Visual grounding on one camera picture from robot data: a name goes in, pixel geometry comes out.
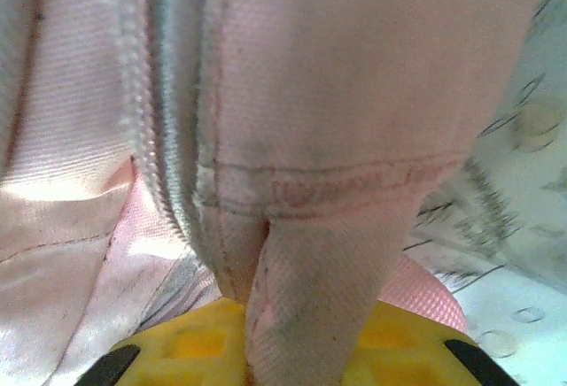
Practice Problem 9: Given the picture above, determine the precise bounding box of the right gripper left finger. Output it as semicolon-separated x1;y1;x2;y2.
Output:
77;299;249;386

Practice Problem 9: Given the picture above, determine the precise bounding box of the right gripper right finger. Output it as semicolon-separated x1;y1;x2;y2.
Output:
349;301;519;386

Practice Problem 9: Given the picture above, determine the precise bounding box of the pink school backpack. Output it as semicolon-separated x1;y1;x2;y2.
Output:
0;0;553;386

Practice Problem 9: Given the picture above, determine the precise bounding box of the floral tablecloth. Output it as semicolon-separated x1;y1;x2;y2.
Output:
400;0;567;386

